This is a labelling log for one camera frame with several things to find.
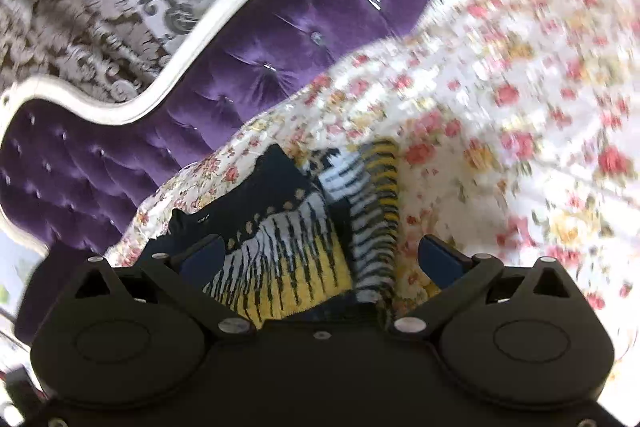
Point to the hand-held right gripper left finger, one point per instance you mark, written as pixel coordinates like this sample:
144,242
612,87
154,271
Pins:
201,258

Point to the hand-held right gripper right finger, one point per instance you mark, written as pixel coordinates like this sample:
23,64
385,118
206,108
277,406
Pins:
440,261

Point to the yellow navy patterned knit sweater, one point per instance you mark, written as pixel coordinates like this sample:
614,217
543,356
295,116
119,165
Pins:
300,247

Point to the floral print blanket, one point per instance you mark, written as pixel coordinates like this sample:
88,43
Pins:
525,107

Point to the purple tufted sofa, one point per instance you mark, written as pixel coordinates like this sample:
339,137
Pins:
300,32

